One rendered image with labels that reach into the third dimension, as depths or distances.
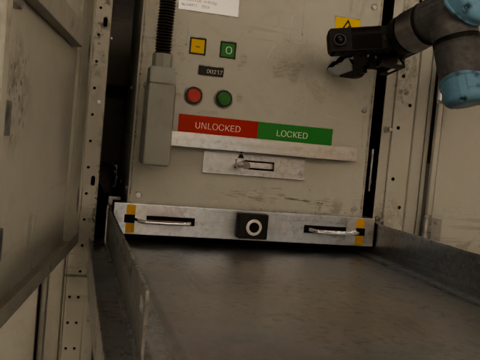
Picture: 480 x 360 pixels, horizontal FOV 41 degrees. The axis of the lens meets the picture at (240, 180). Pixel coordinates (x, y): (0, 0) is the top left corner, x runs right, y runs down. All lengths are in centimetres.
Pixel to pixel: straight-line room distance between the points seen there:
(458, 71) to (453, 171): 43
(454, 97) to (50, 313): 82
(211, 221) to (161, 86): 29
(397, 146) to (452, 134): 12
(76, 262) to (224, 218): 30
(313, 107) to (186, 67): 27
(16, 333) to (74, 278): 14
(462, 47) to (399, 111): 37
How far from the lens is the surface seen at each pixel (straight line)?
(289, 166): 130
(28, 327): 128
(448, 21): 109
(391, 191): 141
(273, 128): 129
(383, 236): 135
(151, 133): 113
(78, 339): 131
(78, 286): 128
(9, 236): 84
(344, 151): 130
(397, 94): 141
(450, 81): 108
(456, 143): 146
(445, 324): 88
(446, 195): 146
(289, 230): 130
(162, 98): 113
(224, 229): 127
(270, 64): 130
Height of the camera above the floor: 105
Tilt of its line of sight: 3 degrees down
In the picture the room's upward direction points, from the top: 5 degrees clockwise
